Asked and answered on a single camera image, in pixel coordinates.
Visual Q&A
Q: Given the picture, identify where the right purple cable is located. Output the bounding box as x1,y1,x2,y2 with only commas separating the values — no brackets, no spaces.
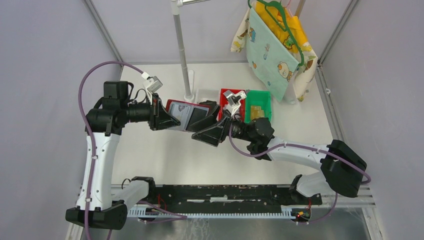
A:
228,125,372,224

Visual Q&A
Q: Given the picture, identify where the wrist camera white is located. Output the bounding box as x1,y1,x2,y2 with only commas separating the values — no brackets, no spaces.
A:
223,90,247,116
141,72,163,102

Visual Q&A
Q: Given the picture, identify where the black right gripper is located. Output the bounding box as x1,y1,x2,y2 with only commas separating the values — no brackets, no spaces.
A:
189,104,255,147

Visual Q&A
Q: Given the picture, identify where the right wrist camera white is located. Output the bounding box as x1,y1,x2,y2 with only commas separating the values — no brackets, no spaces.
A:
223,90,247,116

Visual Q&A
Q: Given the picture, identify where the green plastic bin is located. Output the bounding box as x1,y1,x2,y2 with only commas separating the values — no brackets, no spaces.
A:
244,90,272,123

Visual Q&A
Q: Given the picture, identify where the silver patterned credit card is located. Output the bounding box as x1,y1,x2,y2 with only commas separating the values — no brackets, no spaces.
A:
169,101,192,132

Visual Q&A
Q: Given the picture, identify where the purple cable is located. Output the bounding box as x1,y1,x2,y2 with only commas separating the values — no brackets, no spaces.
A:
228,125,372,224
78,60,188,240

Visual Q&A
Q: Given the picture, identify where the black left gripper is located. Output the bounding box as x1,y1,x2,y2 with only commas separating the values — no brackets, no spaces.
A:
121,92,181,131

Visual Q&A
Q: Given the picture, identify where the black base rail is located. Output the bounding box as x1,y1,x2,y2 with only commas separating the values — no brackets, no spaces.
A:
144,184,323,214

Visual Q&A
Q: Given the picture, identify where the green clothes hanger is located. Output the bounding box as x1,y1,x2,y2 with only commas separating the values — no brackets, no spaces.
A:
246,0,312,70

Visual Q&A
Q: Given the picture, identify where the cream cartoon cloth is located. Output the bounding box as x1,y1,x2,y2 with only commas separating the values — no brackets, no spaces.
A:
230,10,318,102

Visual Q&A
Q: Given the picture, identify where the dark grey credit card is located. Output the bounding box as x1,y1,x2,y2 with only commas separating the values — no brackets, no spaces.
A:
185,107,209,132

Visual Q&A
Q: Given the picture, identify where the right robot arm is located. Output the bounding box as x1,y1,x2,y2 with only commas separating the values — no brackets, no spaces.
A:
191,110,372,204

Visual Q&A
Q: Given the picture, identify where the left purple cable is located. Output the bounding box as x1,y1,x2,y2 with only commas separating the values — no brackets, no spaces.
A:
78,60,188,240

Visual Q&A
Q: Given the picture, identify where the mint cartoon cloth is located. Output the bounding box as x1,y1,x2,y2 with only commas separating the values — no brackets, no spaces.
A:
245,8,299,102

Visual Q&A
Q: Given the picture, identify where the red plastic bin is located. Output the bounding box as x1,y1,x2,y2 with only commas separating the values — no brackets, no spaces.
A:
218,88,247,122

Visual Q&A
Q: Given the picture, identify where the yellow garment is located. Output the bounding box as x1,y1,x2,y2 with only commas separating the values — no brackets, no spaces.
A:
254,0,313,54

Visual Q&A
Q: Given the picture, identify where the red leather card holder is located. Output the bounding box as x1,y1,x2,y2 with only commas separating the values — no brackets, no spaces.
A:
166,99,211,132

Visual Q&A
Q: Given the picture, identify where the white stand base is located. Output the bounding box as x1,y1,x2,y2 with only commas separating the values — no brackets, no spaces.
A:
184,69,195,103

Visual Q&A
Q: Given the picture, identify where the silver stand pole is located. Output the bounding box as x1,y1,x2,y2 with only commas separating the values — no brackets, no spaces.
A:
170,0,190,95

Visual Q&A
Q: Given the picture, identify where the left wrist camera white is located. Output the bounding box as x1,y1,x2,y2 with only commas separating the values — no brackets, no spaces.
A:
141,72,163,102

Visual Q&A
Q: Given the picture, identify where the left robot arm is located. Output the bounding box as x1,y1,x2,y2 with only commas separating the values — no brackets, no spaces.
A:
65,81,181,230

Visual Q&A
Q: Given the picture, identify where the white cable duct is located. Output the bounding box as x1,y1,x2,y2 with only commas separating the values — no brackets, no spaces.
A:
127,205,312,220

